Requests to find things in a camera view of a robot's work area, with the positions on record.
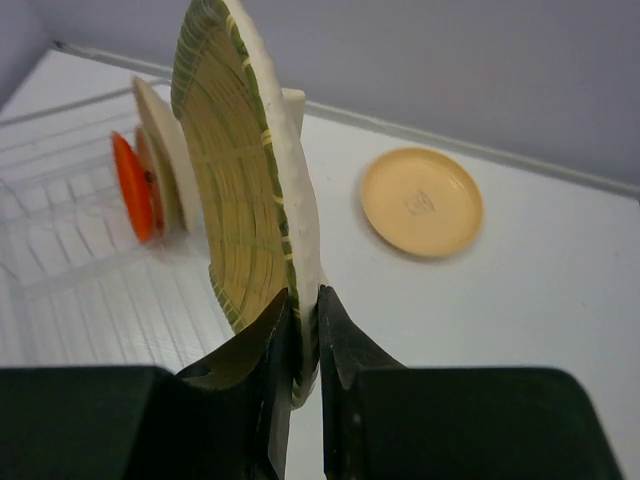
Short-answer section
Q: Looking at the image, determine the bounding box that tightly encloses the orange round plate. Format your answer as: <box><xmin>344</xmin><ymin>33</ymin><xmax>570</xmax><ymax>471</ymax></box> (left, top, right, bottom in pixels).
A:
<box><xmin>111</xmin><ymin>131</ymin><xmax>154</xmax><ymax>244</ymax></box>

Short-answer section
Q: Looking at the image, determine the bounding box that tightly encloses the green yellow bamboo tray plate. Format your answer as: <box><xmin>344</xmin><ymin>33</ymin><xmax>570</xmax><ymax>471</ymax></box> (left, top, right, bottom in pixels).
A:
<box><xmin>171</xmin><ymin>1</ymin><xmax>324</xmax><ymax>407</ymax></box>

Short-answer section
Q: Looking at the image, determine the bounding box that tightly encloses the white wire dish rack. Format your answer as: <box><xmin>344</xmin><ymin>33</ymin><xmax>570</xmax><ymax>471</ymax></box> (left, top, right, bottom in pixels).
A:
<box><xmin>0</xmin><ymin>74</ymin><xmax>241</xmax><ymax>369</ymax></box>

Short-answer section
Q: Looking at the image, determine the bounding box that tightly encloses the beige bird oval plate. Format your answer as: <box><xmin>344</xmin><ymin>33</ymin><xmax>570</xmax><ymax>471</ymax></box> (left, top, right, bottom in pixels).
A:
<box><xmin>132</xmin><ymin>76</ymin><xmax>201</xmax><ymax>236</ymax></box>

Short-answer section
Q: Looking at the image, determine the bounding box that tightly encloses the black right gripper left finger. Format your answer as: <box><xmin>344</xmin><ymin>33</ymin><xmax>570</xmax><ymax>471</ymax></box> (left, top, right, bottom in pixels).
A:
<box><xmin>177</xmin><ymin>289</ymin><xmax>293</xmax><ymax>479</ymax></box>

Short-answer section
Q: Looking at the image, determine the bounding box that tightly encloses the plain beige round plate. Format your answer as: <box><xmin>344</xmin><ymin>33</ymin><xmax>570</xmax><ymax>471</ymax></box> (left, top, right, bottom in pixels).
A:
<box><xmin>360</xmin><ymin>147</ymin><xmax>485</xmax><ymax>258</ymax></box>

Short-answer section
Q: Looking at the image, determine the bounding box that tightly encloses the small beige patterned plate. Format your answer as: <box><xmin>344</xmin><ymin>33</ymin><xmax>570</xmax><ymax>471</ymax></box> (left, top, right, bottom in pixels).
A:
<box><xmin>135</xmin><ymin>124</ymin><xmax>168</xmax><ymax>237</ymax></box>

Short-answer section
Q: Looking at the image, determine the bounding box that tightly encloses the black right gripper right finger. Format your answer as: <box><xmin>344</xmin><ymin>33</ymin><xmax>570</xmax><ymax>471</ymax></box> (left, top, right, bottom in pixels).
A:
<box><xmin>318</xmin><ymin>286</ymin><xmax>415</xmax><ymax>479</ymax></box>

